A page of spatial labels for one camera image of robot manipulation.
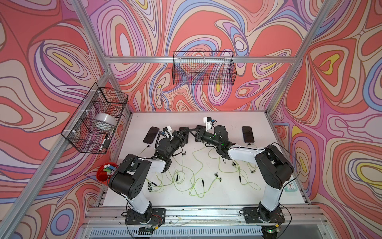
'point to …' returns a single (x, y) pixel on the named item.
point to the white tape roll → (106, 118)
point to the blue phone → (247, 134)
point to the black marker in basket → (105, 138)
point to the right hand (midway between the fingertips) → (188, 134)
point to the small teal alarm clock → (292, 186)
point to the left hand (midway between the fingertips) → (191, 129)
